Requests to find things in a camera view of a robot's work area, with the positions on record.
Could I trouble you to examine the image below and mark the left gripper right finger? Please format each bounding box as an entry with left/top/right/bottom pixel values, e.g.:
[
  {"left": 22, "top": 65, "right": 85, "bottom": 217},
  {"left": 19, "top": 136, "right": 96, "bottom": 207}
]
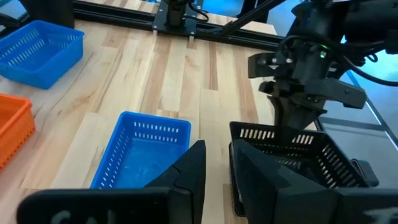
[{"left": 232, "top": 138, "right": 340, "bottom": 224}]

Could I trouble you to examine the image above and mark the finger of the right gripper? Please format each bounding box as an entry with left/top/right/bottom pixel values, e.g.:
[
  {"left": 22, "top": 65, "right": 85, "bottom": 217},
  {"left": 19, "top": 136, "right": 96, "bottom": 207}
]
[
  {"left": 267, "top": 95, "right": 296, "bottom": 128},
  {"left": 292, "top": 99, "right": 327, "bottom": 131}
]

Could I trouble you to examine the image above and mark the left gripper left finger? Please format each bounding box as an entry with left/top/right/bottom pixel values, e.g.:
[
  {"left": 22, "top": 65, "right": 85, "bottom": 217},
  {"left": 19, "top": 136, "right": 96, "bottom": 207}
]
[{"left": 144, "top": 139, "right": 207, "bottom": 224}]

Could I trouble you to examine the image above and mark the black plastic slotted basket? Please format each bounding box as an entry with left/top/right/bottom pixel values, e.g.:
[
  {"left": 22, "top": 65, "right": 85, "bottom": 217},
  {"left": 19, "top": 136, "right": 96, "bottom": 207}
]
[{"left": 228, "top": 120, "right": 380, "bottom": 218}]

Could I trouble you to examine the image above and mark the blue plastic slotted basket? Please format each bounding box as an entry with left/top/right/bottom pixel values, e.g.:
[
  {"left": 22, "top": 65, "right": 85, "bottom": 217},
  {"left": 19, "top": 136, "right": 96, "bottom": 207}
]
[
  {"left": 0, "top": 20, "right": 85, "bottom": 90},
  {"left": 90, "top": 111, "right": 192, "bottom": 190}
]

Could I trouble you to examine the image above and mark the orange plastic slotted basket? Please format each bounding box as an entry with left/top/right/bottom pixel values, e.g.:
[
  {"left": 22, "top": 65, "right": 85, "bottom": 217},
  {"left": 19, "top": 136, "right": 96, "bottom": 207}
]
[{"left": 0, "top": 93, "right": 36, "bottom": 171}]

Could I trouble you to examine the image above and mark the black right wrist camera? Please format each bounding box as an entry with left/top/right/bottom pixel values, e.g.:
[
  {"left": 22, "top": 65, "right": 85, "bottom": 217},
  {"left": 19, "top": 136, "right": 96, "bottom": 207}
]
[{"left": 248, "top": 51, "right": 282, "bottom": 79}]

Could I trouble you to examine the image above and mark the black cable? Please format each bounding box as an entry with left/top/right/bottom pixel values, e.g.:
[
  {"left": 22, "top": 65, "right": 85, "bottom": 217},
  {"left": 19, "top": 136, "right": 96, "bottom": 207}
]
[
  {"left": 186, "top": 0, "right": 210, "bottom": 23},
  {"left": 340, "top": 54, "right": 398, "bottom": 88}
]

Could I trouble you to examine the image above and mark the black aluminium frame rail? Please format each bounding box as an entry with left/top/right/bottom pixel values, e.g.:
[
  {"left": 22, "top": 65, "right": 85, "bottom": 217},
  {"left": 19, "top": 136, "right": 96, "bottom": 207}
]
[
  {"left": 0, "top": 12, "right": 22, "bottom": 40},
  {"left": 73, "top": 0, "right": 285, "bottom": 52}
]

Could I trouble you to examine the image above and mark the black diagonal frame brace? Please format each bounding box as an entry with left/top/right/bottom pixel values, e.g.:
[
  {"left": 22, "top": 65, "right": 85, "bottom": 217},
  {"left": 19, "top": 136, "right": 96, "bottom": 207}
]
[{"left": 213, "top": 0, "right": 287, "bottom": 37}]

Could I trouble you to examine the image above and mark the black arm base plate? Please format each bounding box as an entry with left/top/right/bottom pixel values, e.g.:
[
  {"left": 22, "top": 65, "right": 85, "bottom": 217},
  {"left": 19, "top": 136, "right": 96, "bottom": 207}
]
[{"left": 151, "top": 0, "right": 200, "bottom": 37}]

